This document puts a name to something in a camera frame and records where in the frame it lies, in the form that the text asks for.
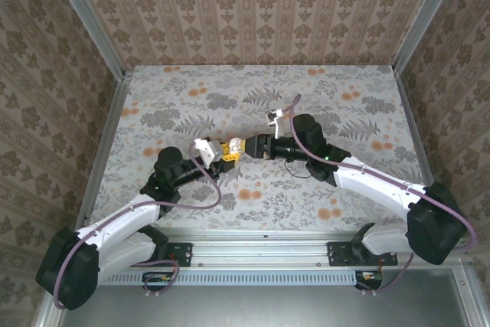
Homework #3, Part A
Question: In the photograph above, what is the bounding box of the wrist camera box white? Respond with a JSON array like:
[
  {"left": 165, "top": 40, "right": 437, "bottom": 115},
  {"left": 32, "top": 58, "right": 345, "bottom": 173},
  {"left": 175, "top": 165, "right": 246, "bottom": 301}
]
[
  {"left": 265, "top": 107, "right": 288, "bottom": 139},
  {"left": 193, "top": 137, "right": 216, "bottom": 169}
]

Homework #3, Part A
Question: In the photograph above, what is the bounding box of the aluminium frame cross rail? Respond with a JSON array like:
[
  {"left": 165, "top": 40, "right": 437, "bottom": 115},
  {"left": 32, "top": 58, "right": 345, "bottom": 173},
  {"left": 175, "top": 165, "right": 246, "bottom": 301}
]
[{"left": 57, "top": 227, "right": 469, "bottom": 269}]

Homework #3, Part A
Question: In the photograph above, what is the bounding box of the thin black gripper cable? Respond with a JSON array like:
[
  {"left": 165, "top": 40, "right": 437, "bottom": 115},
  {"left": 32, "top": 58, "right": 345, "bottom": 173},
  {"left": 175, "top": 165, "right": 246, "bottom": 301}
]
[{"left": 283, "top": 159, "right": 312, "bottom": 179}]

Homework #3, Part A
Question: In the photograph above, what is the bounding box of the slotted white cable duct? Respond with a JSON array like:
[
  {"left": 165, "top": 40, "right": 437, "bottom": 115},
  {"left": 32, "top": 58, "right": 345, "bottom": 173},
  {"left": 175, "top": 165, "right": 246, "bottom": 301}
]
[{"left": 99, "top": 270, "right": 357, "bottom": 286}]

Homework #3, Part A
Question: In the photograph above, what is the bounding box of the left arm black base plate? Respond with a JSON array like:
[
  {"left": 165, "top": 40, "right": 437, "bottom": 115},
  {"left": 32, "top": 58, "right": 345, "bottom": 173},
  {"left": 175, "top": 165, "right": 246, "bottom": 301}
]
[{"left": 152, "top": 241, "right": 192, "bottom": 267}]

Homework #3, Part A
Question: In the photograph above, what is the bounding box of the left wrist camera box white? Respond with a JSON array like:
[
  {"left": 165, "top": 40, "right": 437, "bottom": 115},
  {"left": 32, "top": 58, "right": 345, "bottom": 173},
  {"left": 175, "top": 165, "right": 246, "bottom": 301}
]
[{"left": 193, "top": 137, "right": 216, "bottom": 169}]

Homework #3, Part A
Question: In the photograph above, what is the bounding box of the small black electronics module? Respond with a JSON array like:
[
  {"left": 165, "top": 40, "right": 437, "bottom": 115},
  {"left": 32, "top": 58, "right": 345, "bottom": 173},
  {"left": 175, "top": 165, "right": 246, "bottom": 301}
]
[
  {"left": 143, "top": 272, "right": 173, "bottom": 293},
  {"left": 354, "top": 270, "right": 384, "bottom": 290}
]

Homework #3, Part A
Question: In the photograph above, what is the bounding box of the grey metal sheet panel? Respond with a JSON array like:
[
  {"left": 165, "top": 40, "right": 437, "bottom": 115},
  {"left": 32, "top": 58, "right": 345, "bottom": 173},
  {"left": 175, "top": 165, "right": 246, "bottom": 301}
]
[{"left": 36, "top": 268, "right": 490, "bottom": 327}]

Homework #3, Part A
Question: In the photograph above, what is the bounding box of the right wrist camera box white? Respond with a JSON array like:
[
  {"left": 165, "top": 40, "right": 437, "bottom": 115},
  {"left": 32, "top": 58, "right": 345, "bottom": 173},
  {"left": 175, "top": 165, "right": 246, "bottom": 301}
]
[{"left": 265, "top": 107, "right": 288, "bottom": 139}]

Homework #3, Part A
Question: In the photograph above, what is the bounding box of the aluminium frame corner post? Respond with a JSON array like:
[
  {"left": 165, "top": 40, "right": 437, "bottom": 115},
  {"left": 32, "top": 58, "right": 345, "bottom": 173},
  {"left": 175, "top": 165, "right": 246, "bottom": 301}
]
[
  {"left": 44, "top": 0, "right": 127, "bottom": 79},
  {"left": 392, "top": 0, "right": 466, "bottom": 75}
]

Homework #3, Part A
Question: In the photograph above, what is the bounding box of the floral patterned table cover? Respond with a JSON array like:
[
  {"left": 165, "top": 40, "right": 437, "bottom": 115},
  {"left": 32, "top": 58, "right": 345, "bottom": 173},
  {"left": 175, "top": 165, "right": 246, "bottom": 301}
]
[{"left": 90, "top": 64, "right": 439, "bottom": 234}]

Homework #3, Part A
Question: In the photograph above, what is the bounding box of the aluminium frame side rail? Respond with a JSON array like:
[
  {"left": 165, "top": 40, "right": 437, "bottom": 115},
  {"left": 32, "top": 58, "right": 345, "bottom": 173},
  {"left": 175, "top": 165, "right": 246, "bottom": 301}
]
[
  {"left": 72, "top": 70, "right": 133, "bottom": 240},
  {"left": 394, "top": 70, "right": 453, "bottom": 238}
]

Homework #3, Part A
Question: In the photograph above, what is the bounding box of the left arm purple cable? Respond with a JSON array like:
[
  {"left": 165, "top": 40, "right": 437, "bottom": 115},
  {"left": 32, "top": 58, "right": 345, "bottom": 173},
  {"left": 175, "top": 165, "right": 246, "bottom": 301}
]
[{"left": 53, "top": 142, "right": 224, "bottom": 309}]

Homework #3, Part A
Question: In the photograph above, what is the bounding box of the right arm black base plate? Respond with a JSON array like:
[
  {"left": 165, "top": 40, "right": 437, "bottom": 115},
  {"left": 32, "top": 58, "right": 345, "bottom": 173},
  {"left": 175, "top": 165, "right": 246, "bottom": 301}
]
[{"left": 328, "top": 241, "right": 398, "bottom": 267}]

